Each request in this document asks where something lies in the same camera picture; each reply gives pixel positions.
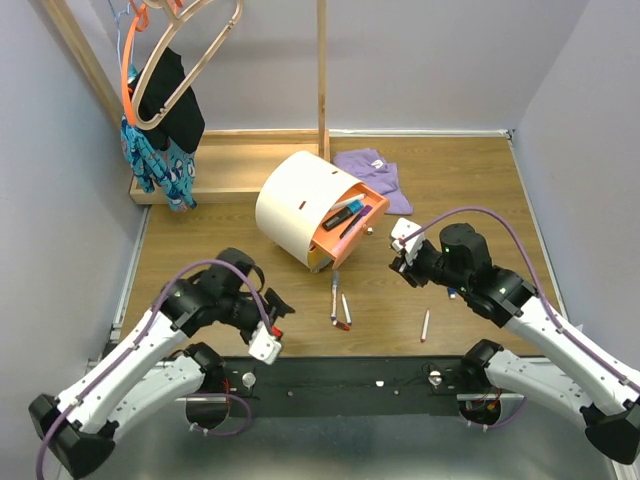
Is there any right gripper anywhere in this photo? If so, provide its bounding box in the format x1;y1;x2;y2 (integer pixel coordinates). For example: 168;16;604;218
388;238;470;292

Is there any purple black highlighter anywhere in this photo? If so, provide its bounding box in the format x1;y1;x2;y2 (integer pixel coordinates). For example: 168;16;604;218
339;205;373;239

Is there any small red cap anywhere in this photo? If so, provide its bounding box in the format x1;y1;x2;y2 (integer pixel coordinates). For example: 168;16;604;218
332;320;350;331

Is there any blue black highlighter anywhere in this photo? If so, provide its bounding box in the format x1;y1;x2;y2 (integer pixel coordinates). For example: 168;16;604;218
322;200;364;231

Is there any white round drawer organizer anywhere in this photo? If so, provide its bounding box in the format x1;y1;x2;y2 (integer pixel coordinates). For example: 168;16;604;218
255;150;361;268

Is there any pink highlighter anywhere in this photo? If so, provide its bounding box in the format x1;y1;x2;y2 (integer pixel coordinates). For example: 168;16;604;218
332;227;359;256

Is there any grey white marker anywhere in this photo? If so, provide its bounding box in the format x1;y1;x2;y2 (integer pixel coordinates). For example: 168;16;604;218
330;194;364;211

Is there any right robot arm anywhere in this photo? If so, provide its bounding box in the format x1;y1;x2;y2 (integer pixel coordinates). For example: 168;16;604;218
390;218;639;465

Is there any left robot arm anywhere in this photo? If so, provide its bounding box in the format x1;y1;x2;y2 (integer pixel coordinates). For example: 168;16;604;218
28;248;295;479

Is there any blue white pen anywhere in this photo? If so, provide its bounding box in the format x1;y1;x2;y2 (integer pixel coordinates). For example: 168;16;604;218
330;270;339;322

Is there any red tipped white pencil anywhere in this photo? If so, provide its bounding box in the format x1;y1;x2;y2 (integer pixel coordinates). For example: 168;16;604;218
420;309;430;343

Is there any white pencil stub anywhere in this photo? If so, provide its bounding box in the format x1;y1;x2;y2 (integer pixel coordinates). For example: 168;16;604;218
341;293;352;327

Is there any purple cloth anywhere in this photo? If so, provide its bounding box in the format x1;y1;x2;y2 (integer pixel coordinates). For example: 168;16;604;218
333;148;414;216

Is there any blue patterned garment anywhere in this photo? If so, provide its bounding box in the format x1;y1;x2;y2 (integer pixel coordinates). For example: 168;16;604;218
120;51;204;212

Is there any black garment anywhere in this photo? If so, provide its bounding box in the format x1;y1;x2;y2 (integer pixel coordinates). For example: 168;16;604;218
137;47;206;153

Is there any wooden clothes hanger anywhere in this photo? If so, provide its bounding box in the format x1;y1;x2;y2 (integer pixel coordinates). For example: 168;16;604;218
130;0;245;131

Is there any orange clothes hanger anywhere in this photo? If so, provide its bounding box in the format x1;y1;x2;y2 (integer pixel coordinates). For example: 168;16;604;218
120;1;149;126

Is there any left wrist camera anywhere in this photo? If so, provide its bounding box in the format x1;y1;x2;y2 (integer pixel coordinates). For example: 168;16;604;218
248;322;282;365

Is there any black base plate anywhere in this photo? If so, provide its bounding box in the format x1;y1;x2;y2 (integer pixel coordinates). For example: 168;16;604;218
195;356;495;418

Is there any wooden rack frame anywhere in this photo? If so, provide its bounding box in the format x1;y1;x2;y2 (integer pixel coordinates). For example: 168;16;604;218
42;1;330;204

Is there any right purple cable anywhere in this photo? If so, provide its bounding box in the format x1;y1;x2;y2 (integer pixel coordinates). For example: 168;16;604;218
399;207;640;431

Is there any aluminium rail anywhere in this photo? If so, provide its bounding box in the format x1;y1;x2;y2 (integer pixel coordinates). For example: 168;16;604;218
79;355;615;401

